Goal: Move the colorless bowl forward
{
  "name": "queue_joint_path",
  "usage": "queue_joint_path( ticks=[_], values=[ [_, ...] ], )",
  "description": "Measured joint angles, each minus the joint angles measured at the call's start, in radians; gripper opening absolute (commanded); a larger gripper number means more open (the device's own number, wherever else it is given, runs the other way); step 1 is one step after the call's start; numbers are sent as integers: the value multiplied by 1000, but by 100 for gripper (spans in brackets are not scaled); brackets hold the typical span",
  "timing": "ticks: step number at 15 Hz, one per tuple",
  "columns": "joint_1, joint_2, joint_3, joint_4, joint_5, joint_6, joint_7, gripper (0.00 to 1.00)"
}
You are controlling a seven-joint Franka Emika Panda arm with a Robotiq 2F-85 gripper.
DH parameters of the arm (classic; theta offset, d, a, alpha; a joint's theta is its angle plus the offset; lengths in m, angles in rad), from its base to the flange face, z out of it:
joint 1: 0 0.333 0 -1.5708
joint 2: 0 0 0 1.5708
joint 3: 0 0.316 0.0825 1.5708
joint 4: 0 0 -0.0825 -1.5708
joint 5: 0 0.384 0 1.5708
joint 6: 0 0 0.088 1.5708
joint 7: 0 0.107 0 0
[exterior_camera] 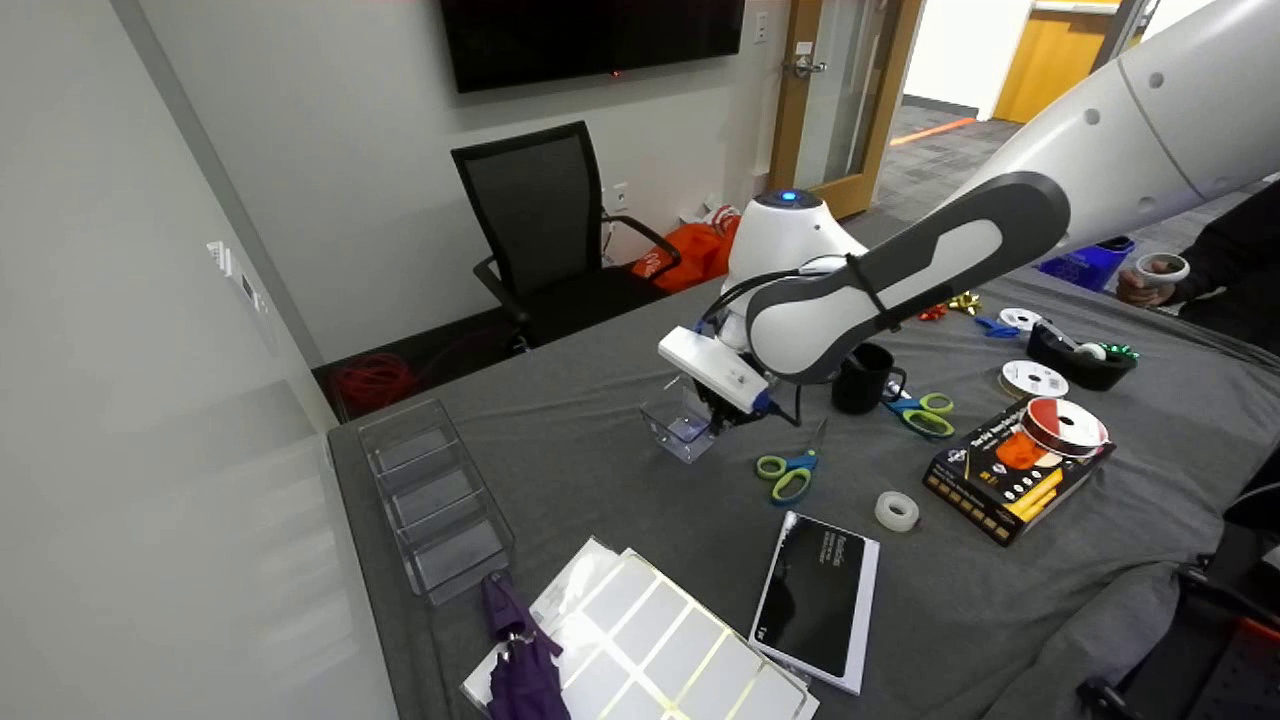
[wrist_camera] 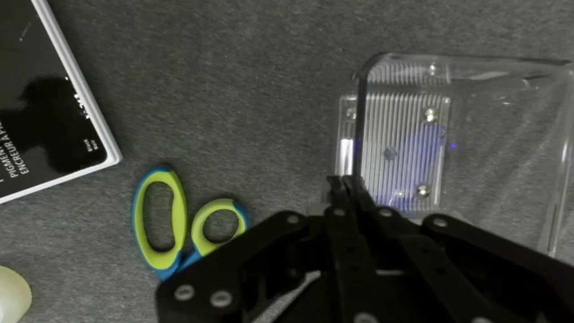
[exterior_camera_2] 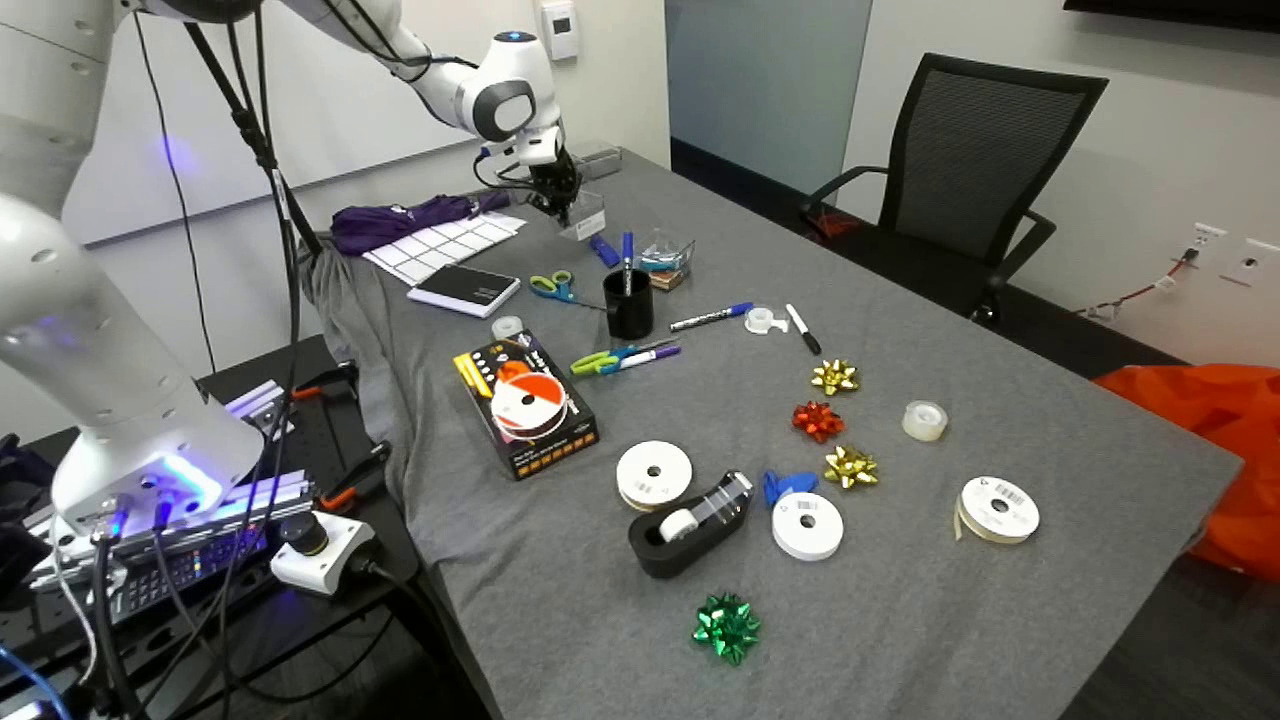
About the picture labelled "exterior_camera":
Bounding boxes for yellow wooden door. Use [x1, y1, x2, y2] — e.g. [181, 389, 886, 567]
[987, 4, 1113, 132]

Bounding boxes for brown tape roll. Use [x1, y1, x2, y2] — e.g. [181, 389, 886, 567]
[1113, 249, 1196, 311]

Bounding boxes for wooden door with glass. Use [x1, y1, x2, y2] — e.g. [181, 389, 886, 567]
[764, 0, 929, 222]

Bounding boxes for black cart frame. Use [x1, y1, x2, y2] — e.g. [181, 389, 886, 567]
[1070, 449, 1280, 720]

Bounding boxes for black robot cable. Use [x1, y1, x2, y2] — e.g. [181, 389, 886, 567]
[764, 376, 813, 431]

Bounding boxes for black mesh office chair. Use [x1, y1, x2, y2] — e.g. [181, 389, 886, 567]
[447, 118, 684, 353]

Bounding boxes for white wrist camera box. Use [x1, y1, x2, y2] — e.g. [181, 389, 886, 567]
[657, 323, 778, 419]

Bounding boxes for clear acrylic organizer tray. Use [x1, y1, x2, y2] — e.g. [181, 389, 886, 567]
[354, 402, 521, 606]

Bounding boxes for black bulky object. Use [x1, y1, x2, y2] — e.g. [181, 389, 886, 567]
[1174, 175, 1280, 355]

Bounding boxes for black mug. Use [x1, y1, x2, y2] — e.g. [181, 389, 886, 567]
[828, 341, 903, 419]

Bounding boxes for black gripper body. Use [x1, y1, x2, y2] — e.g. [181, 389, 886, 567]
[703, 381, 775, 431]

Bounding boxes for small blue object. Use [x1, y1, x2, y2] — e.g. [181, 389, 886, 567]
[969, 311, 1028, 343]

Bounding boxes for white tape roll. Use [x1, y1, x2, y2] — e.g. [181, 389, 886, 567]
[866, 483, 925, 539]

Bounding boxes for black wall television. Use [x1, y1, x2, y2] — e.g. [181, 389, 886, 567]
[436, 0, 747, 94]

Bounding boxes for purple cloth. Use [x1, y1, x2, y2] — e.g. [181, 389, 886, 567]
[474, 567, 581, 720]

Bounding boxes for black tape dispenser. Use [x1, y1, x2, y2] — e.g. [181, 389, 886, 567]
[1023, 320, 1143, 396]

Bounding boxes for black and yellow box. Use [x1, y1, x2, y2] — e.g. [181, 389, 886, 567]
[921, 393, 1120, 547]

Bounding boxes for white light switch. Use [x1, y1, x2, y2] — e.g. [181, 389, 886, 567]
[204, 235, 260, 309]

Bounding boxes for orange bag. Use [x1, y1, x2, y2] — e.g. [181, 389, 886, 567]
[629, 217, 743, 298]

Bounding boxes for red object on floor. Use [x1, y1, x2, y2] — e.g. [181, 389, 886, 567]
[326, 353, 420, 419]

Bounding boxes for white flat disc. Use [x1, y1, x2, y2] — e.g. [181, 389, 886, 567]
[997, 304, 1053, 341]
[998, 355, 1075, 402]

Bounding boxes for black booklet with white edge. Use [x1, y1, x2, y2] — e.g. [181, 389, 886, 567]
[743, 506, 883, 699]

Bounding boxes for green and blue scissors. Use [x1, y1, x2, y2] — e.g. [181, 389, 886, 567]
[880, 381, 963, 442]
[753, 419, 832, 506]

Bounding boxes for white label sheets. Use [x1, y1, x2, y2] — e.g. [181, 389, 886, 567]
[459, 531, 821, 720]

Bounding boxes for blue bin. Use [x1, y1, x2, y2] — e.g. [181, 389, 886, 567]
[1035, 235, 1141, 295]

